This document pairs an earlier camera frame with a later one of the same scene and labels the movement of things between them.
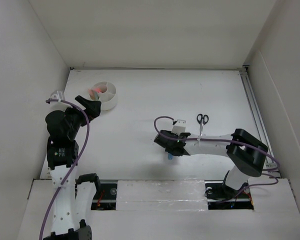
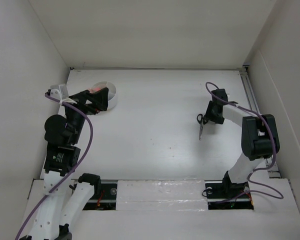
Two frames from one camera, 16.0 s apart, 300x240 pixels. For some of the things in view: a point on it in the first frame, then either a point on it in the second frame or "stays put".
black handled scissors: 202,120 stays put
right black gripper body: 170,151 → 210,114
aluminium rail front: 217,197 stays put
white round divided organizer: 105,92 stays put
